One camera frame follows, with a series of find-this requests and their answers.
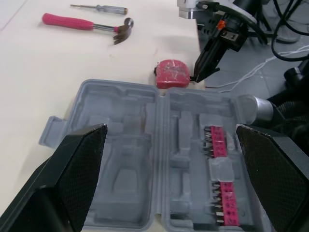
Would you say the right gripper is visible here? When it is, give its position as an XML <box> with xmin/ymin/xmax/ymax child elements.
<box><xmin>190</xmin><ymin>9</ymin><xmax>250</xmax><ymax>84</ymax></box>

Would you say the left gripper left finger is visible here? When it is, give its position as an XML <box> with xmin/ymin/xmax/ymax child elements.
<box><xmin>0</xmin><ymin>123</ymin><xmax>108</xmax><ymax>232</ymax></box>

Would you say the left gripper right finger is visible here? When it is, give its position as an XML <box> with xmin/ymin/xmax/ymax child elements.
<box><xmin>235</xmin><ymin>123</ymin><xmax>309</xmax><ymax>232</ymax></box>

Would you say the pink tape measure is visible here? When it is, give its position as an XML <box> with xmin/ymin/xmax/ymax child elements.
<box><xmin>153</xmin><ymin>59</ymin><xmax>192</xmax><ymax>89</ymax></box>

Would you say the grey plastic tool case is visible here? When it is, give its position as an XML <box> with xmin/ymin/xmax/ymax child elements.
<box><xmin>38</xmin><ymin>78</ymin><xmax>269</xmax><ymax>232</ymax></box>

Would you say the pink screwdriver bit holder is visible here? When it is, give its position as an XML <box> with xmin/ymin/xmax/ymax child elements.
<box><xmin>203</xmin><ymin>125</ymin><xmax>230</xmax><ymax>160</ymax></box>
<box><xmin>211</xmin><ymin>181</ymin><xmax>241</xmax><ymax>227</ymax></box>

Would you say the robot body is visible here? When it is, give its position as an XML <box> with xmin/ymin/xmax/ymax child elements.
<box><xmin>237</xmin><ymin>60</ymin><xmax>309</xmax><ymax>152</ymax></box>

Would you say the white cable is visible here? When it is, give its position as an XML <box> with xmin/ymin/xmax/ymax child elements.
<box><xmin>207</xmin><ymin>43</ymin><xmax>309</xmax><ymax>94</ymax></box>

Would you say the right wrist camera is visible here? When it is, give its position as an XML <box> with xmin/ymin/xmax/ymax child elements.
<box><xmin>216</xmin><ymin>0</ymin><xmax>257</xmax><ymax>25</ymax></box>

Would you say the black cable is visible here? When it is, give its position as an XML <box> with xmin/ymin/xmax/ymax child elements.
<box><xmin>270</xmin><ymin>0</ymin><xmax>309</xmax><ymax>61</ymax></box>

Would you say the clear handled screwdriver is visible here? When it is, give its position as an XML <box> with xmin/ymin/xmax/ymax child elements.
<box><xmin>70</xmin><ymin>3</ymin><xmax>129</xmax><ymax>16</ymax></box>

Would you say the pink handled claw hammer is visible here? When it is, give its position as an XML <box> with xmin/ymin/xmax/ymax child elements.
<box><xmin>42</xmin><ymin>13</ymin><xmax>135</xmax><ymax>46</ymax></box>

